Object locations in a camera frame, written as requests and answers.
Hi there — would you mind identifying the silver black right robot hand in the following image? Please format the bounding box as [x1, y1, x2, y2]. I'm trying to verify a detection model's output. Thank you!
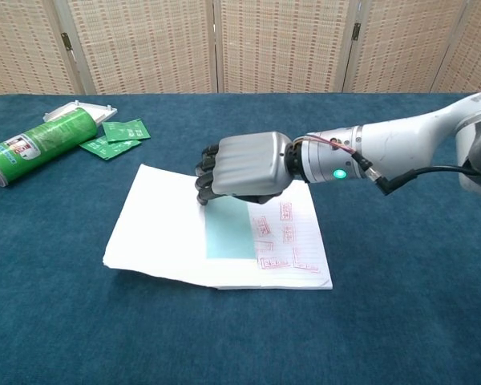
[193, 131, 296, 206]

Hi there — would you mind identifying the light blue tasselled bookmark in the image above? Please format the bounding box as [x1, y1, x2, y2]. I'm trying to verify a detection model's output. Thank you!
[202, 195, 262, 288]

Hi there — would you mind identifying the yellow and white notebook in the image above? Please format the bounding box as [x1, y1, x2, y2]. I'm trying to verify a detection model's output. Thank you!
[102, 163, 333, 291]

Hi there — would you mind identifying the green sachet packet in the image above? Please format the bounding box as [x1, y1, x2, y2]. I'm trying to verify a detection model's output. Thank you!
[79, 135, 142, 161]
[102, 118, 151, 144]

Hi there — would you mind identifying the white plastic tray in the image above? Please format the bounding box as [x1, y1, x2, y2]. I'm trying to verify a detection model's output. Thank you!
[42, 101, 118, 126]

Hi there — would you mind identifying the woven bamboo folding screen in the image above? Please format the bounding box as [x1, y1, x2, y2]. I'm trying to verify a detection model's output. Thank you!
[0, 0, 481, 97]

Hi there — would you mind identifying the green cylindrical snack can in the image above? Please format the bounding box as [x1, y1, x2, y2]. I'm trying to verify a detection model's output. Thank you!
[0, 106, 99, 188]

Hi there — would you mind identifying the blue velvet table cloth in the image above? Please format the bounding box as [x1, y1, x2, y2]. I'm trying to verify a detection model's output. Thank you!
[0, 92, 481, 385]

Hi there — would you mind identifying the thin coloured wire bundle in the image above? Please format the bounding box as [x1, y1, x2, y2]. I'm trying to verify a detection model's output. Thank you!
[296, 136, 358, 154]

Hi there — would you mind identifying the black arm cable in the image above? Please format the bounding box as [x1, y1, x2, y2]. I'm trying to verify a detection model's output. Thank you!
[350, 152, 481, 197]

